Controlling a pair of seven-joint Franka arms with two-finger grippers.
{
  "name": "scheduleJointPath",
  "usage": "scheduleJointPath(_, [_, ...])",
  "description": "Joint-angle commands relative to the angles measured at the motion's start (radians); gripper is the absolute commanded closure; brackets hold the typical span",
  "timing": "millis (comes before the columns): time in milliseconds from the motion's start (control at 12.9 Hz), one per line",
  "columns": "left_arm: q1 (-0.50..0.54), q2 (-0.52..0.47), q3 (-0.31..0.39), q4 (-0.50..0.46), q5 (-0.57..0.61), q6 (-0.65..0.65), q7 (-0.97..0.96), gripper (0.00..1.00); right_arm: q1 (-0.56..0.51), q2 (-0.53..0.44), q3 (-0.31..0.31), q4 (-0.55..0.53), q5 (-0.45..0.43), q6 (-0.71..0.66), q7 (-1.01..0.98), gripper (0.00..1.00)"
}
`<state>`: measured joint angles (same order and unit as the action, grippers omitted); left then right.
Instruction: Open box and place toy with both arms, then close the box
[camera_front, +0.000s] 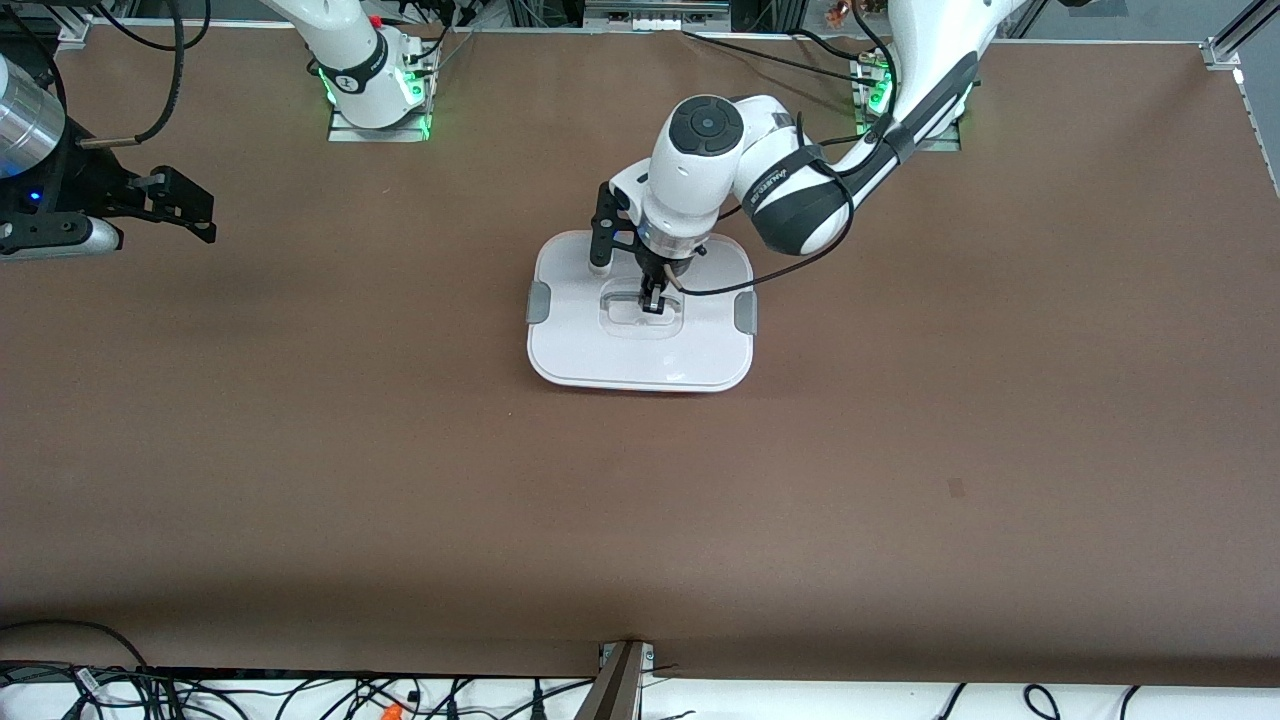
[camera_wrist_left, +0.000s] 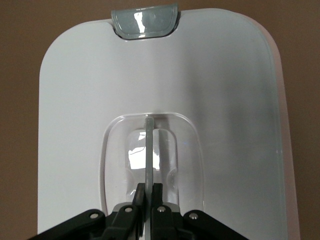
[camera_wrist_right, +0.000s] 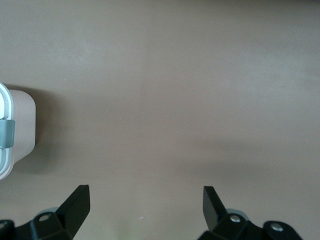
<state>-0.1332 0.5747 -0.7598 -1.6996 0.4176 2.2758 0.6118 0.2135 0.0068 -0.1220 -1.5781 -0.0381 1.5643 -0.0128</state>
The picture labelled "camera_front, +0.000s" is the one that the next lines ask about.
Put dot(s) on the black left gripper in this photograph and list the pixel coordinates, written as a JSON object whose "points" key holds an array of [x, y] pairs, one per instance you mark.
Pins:
{"points": [[657, 271]]}

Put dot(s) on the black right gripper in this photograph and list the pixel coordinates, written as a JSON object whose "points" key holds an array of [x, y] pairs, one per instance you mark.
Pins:
{"points": [[88, 182]]}

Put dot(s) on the white box lid grey clips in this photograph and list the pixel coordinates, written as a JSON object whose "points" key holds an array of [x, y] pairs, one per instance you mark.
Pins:
{"points": [[640, 355]]}

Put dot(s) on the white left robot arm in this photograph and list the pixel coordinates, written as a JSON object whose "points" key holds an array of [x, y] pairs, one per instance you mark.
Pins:
{"points": [[700, 170]]}

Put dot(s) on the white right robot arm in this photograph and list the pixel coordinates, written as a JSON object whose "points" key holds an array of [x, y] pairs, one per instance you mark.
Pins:
{"points": [[345, 45]]}

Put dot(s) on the grey power strip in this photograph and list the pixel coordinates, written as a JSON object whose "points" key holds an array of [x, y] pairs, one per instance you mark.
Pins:
{"points": [[655, 12]]}

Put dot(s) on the copper coloured small object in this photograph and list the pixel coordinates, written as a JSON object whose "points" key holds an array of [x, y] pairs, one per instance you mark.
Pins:
{"points": [[838, 12]]}

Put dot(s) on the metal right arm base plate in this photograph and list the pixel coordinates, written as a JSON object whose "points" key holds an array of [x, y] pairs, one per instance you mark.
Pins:
{"points": [[345, 133]]}

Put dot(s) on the aluminium corner bracket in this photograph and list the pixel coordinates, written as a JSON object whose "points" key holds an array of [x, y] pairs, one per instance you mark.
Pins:
{"points": [[75, 35]]}

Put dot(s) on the metal support beam with bracket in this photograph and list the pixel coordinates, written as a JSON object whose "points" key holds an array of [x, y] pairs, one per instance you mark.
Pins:
{"points": [[612, 695]]}

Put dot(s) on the aluminium frame extrusion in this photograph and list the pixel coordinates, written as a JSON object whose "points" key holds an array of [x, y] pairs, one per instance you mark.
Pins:
{"points": [[1225, 48]]}

